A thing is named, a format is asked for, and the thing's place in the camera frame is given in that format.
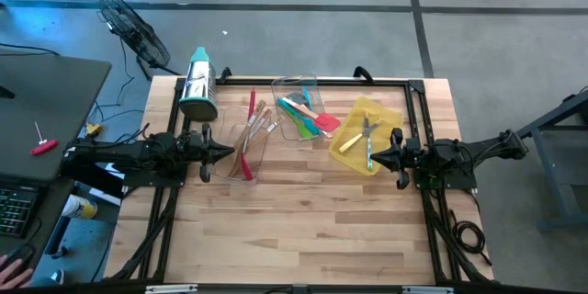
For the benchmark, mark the black computer mouse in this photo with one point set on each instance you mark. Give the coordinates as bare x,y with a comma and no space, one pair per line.
22,252

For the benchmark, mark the large wooden spoon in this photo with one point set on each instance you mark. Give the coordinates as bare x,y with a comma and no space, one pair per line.
250,124

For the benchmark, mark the red slotted spoon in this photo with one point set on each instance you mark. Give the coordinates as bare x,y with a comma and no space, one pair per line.
251,101

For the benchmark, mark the black desk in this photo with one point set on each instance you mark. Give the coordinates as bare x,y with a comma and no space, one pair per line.
50,101

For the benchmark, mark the grey desk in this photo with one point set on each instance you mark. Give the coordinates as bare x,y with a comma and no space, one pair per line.
50,193

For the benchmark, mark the long teal silicone spatula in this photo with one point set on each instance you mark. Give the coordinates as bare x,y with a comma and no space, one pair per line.
313,127

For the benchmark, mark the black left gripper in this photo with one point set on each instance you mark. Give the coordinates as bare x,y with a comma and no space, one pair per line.
200,151

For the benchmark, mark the yellow and white can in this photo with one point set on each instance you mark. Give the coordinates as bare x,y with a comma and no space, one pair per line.
82,208

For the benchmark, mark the backlit keyboard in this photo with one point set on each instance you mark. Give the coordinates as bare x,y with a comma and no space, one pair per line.
14,211

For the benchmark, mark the black aluminium table frame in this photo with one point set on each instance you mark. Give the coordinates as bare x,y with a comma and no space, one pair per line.
367,82

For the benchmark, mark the desk caster foot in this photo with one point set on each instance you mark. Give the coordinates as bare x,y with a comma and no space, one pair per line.
59,252

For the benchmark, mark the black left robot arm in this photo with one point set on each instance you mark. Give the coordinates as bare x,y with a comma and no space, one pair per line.
128,151

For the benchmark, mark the clear plastic bin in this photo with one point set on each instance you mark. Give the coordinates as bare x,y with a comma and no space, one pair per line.
225,124
287,83

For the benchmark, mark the person's foot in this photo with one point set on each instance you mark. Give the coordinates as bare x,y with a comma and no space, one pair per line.
57,276

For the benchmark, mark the person's hand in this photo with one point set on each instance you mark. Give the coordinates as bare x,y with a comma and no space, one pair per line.
14,275

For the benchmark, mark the yellow plastic bin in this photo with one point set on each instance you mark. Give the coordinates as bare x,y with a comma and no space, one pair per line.
390,117

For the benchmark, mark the silver table bracket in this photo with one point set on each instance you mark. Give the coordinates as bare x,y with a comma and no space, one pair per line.
170,289
427,290

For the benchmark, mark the blue silicone spatula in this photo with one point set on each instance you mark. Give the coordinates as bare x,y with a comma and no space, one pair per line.
298,98

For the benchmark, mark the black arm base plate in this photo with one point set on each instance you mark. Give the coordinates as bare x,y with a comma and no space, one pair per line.
464,183
138,182

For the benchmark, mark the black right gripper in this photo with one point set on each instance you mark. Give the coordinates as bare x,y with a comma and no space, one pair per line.
404,156

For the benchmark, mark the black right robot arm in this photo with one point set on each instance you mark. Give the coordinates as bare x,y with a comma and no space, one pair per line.
468,154

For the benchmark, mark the dark metal cart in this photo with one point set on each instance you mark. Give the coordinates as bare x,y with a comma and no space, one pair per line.
544,121

